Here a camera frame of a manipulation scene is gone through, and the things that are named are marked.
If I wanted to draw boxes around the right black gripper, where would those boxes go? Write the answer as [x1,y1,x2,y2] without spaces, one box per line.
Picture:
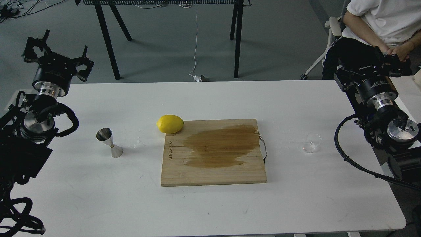
[335,46,412,106]

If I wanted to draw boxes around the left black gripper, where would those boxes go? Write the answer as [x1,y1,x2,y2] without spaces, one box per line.
[22,29,94,97]

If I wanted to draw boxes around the steel jigger measuring cup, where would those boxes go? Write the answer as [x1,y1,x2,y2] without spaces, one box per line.
[96,128,123,158]

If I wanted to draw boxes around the small clear glass cup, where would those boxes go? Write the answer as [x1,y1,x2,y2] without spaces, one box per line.
[302,133,322,153]

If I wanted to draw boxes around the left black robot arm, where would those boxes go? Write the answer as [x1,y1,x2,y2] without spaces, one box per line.
[0,30,94,237]

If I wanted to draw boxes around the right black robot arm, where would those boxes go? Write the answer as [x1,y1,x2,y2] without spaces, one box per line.
[334,46,420,191]

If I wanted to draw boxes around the white side table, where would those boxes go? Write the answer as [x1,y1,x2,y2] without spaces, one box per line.
[390,70,421,148]

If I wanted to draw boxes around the seated person white shirt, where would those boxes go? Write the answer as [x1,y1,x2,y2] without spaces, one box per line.
[322,0,421,80]

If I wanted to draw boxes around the white office chair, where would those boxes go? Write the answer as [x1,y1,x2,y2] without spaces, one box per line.
[300,0,352,80]

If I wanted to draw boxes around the yellow lemon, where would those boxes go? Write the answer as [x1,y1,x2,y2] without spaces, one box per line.
[156,115,184,134]

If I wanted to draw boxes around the wooden cutting board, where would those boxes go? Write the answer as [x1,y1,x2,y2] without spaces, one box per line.
[161,118,267,187]

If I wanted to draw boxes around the black cables on floor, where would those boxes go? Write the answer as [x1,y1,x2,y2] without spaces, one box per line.
[0,0,66,23]

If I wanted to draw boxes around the white hanging cable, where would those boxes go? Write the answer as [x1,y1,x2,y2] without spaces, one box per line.
[189,4,208,82]

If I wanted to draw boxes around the black metal frame table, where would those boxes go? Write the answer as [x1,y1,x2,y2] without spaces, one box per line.
[74,0,252,80]

